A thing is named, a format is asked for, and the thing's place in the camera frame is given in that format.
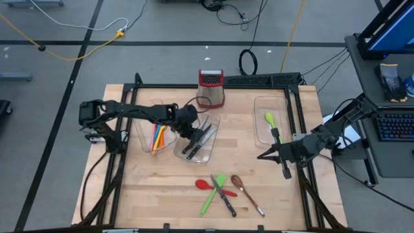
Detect red silicone spoon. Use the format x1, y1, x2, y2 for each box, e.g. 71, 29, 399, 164
195, 179, 239, 198

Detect lime green silicone spoon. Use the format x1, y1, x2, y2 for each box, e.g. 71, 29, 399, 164
264, 111, 284, 145

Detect black coiled floor cable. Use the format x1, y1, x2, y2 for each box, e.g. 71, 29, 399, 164
238, 0, 269, 76

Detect clear plastic bin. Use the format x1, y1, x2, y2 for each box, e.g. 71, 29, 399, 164
252, 95, 294, 150
132, 98, 178, 153
173, 111, 222, 164

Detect black floor cable bundle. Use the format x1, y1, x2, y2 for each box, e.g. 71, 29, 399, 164
200, 0, 269, 32

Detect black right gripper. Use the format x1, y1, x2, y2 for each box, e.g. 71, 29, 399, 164
257, 127, 305, 180

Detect red metal box grater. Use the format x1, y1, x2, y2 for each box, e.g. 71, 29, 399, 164
196, 69, 226, 109

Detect black perforated housing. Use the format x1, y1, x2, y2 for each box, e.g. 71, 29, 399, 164
270, 72, 302, 88
223, 74, 271, 88

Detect pink silicone spatula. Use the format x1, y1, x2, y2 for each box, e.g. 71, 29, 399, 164
149, 124, 158, 152

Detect white blue label container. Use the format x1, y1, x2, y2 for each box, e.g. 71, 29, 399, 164
403, 73, 414, 98

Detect dark side desk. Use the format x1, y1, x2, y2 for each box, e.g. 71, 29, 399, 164
344, 32, 414, 179

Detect computer monitor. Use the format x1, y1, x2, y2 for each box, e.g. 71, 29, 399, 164
357, 0, 414, 61

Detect grey table foot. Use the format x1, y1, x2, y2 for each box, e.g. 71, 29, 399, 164
0, 71, 33, 82
3, 0, 64, 7

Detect green silicone spatula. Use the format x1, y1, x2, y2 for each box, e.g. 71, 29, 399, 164
199, 173, 228, 217

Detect white floor cable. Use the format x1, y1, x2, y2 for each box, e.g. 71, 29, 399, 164
28, 0, 129, 32

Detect yellow floor cable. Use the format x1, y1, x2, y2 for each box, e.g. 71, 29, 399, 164
0, 12, 125, 62
279, 0, 307, 74

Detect yellow silicone spatula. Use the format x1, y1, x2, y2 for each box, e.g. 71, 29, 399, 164
151, 125, 167, 156

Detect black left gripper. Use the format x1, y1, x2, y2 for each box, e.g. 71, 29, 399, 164
176, 104, 213, 147

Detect white box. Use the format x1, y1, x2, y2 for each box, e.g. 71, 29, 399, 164
323, 111, 362, 150

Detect black computer keyboard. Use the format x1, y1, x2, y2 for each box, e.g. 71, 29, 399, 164
375, 111, 414, 142

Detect black grey work gloves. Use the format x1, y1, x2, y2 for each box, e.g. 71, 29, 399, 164
375, 63, 409, 104

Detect black caster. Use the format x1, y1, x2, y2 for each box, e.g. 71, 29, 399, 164
0, 99, 14, 117

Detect black camera robot arm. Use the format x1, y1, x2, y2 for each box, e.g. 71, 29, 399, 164
71, 72, 349, 233

